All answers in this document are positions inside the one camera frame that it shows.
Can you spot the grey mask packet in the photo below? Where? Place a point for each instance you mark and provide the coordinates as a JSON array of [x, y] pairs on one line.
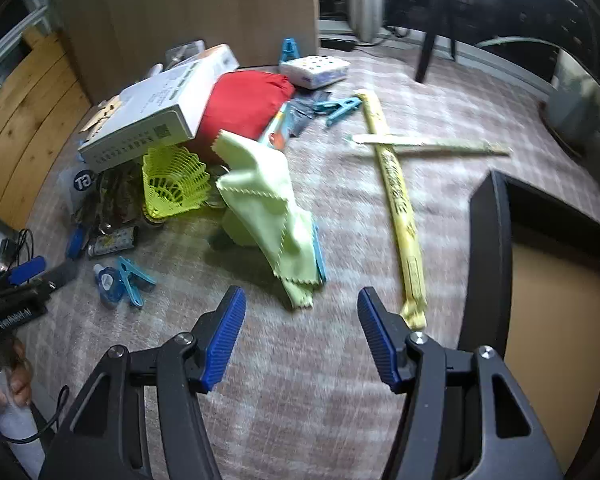
[[82, 180]]

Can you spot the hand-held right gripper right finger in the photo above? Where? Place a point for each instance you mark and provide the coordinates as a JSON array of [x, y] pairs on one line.
[[380, 340]]

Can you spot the brown cabinet panel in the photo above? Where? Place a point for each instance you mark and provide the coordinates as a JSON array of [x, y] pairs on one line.
[[180, 10]]

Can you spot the potted plant grey pot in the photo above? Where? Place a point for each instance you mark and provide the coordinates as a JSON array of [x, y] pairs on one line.
[[575, 95]]

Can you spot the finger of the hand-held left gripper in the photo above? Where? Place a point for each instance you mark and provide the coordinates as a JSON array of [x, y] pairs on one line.
[[27, 267], [60, 275]]

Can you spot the yellow-green cleaning cloth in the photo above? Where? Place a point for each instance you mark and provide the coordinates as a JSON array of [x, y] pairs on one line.
[[265, 210]]

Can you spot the black power strip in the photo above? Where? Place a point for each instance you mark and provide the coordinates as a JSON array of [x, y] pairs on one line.
[[337, 42]]

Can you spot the dark plant saucer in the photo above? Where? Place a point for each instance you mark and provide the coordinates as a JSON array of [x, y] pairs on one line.
[[565, 142]]

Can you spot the wooden plank cabinet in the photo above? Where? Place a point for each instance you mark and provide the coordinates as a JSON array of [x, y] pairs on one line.
[[20, 135]]

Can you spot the person's left hand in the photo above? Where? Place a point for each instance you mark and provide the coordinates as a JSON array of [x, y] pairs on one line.
[[20, 380]]

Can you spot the colourful snack packet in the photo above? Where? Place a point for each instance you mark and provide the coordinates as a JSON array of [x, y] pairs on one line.
[[279, 130]]

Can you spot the black storage tray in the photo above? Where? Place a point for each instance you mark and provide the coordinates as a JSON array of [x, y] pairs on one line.
[[485, 260]]

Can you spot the patterned lighter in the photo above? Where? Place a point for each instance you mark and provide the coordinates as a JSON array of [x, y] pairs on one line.
[[112, 242]]

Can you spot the wooden clothespin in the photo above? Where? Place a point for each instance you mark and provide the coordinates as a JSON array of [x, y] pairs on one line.
[[105, 110]]

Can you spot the plaid covered desktop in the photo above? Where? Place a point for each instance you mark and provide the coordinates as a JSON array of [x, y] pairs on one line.
[[305, 410]]

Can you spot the dark foil packet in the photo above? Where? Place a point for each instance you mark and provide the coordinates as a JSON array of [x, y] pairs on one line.
[[305, 110]]

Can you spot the pale wrapped chopstick pack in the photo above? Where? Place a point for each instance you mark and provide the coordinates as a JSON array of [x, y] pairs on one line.
[[430, 146]]

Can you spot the silver metal pole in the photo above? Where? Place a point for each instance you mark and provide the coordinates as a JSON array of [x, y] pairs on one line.
[[365, 0]]

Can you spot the blue plastic clip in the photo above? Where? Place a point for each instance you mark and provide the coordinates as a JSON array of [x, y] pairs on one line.
[[288, 50]]

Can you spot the white dotted box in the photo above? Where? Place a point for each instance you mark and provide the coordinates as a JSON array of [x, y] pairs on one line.
[[315, 70]]

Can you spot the blue clothes peg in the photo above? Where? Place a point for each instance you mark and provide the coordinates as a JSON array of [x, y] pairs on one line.
[[135, 280], [320, 255], [342, 107]]

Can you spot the large white cardboard box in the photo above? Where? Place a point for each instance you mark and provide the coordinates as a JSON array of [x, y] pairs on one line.
[[150, 105]]

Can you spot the long yellow wrapped package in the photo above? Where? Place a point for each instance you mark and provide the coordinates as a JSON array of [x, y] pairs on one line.
[[397, 200]]

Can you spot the red fabric pouch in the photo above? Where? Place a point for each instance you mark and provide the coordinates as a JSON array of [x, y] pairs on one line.
[[245, 105]]

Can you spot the blue correction tape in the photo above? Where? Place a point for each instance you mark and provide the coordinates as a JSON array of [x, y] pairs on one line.
[[107, 285]]

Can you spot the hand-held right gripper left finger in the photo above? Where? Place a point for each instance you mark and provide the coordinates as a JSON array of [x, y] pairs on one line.
[[225, 340]]

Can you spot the small blue plastic item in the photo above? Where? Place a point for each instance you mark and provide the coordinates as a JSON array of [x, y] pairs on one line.
[[76, 242]]

